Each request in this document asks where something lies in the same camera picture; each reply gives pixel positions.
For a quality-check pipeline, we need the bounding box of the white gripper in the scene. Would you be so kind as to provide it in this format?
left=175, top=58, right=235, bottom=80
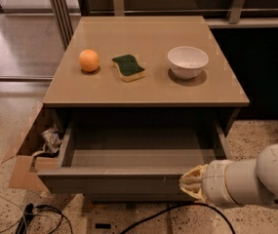
left=179, top=160, right=242, bottom=208

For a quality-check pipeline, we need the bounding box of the grey top drawer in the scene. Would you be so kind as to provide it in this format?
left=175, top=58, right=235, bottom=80
left=38, top=116, right=228, bottom=196

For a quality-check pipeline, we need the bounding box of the grey drawer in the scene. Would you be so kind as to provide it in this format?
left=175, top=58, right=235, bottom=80
left=38, top=116, right=228, bottom=196
left=89, top=194, right=193, bottom=202

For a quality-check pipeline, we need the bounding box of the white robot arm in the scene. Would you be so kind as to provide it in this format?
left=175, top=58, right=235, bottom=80
left=179, top=144, right=278, bottom=209

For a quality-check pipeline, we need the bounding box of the grey drawer cabinet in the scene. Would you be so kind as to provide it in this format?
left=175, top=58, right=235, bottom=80
left=42, top=15, right=251, bottom=203

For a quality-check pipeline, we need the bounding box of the grey bottom drawer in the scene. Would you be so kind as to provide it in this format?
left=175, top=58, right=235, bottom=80
left=89, top=194, right=193, bottom=202

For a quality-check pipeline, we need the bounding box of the black floor outlet plate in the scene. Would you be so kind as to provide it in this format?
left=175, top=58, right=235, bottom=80
left=95, top=223, right=111, bottom=229

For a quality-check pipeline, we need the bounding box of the white bowl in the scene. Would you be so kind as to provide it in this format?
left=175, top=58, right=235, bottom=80
left=167, top=46, right=209, bottom=80

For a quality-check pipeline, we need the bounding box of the green and yellow sponge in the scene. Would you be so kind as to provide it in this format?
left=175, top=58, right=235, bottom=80
left=112, top=55, right=145, bottom=83

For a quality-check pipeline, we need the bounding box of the crumpled silver wrapper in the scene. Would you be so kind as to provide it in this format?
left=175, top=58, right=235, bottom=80
left=42, top=124, right=62, bottom=154

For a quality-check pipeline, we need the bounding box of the orange fruit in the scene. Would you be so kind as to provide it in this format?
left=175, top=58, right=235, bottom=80
left=78, top=49, right=99, bottom=72

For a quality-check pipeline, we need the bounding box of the cardboard box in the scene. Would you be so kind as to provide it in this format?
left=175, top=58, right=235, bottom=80
left=2, top=103, right=57, bottom=192

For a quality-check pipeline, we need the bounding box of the black floor cable right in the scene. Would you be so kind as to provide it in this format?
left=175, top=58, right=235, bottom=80
left=118, top=202, right=237, bottom=234

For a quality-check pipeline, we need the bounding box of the black cable bundle left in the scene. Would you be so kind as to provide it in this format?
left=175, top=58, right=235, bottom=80
left=0, top=202, right=74, bottom=234

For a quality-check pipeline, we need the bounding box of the metal railing frame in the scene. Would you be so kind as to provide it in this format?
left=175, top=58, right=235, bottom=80
left=0, top=0, right=278, bottom=47

